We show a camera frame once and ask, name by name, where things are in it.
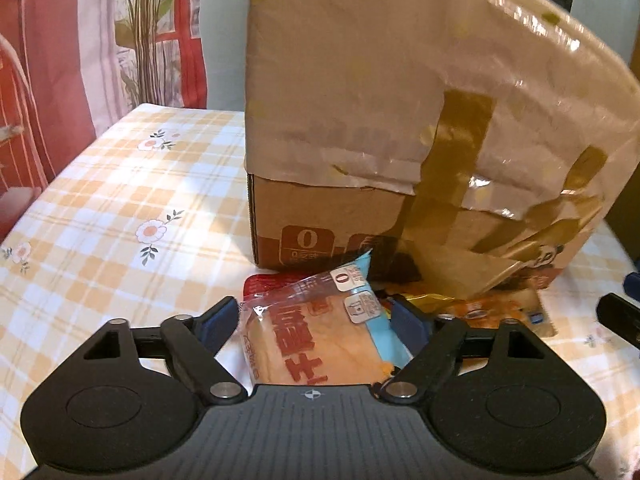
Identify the small orange snack packet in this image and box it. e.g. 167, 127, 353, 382
440, 296, 548, 330

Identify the red plant-print curtain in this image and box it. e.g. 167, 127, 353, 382
0, 0, 208, 241

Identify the clear bread packet red print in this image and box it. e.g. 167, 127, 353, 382
239, 250, 416, 386

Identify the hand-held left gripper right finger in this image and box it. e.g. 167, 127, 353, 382
372, 296, 551, 403

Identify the red snack packet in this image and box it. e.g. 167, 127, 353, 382
243, 274, 301, 302

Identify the plastic-wrapped taped cardboard box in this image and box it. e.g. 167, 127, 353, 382
243, 0, 640, 301

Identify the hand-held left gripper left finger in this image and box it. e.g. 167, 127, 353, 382
82, 296, 248, 403

